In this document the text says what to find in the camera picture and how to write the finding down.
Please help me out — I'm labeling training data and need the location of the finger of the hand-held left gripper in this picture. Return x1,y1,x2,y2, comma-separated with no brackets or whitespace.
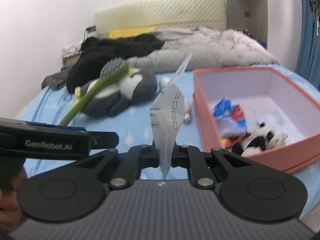
27,122,87,132
89,132,119,152

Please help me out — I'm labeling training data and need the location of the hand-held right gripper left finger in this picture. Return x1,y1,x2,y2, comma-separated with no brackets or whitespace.
75,144,160,190

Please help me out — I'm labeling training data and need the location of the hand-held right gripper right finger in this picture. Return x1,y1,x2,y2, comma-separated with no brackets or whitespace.
170,144,252,189

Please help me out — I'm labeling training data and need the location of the orange cardboard box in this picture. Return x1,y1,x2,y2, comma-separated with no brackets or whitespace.
192,66,320,174

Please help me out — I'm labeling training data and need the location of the white translucent mask packet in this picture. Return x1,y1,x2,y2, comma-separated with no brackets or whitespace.
149,54,193,179

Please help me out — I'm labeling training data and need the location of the red picture snack packet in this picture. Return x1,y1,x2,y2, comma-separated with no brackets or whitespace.
221,136,244,148

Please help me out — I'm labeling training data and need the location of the blue white plastic bag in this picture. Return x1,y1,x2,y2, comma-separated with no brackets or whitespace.
212,97,248,137

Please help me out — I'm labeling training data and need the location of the small black white dog plush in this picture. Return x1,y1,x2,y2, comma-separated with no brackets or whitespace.
231,121,288,157

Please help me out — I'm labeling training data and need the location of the person's left hand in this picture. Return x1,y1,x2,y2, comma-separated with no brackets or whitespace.
0,190,23,233

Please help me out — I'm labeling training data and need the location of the blue tree-print bedsheet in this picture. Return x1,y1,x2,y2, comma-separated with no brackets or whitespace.
15,64,320,220

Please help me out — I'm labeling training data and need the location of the dark grey blanket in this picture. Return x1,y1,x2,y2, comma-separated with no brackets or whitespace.
41,66,75,90

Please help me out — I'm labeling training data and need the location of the grey penguin plush toy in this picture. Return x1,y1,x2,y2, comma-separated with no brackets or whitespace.
74,67,158,117

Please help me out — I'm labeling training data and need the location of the white crumpled cloth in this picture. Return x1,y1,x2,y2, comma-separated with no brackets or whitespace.
62,44,83,57

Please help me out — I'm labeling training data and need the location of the black garment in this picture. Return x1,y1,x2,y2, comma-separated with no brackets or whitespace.
66,34,165,93

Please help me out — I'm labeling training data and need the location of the yellow pillow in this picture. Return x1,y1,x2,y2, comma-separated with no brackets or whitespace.
109,25,158,39

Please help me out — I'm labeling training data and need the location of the light grey duvet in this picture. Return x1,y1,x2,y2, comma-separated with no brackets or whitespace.
127,26,280,72

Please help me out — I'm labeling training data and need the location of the cream quilted pillow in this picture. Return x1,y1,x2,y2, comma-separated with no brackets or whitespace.
94,0,227,37

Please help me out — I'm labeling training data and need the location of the blue curtain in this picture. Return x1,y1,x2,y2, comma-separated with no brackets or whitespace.
295,0,320,90

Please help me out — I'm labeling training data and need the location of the green long-handled massage brush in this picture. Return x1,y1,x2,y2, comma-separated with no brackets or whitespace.
57,57,130,126

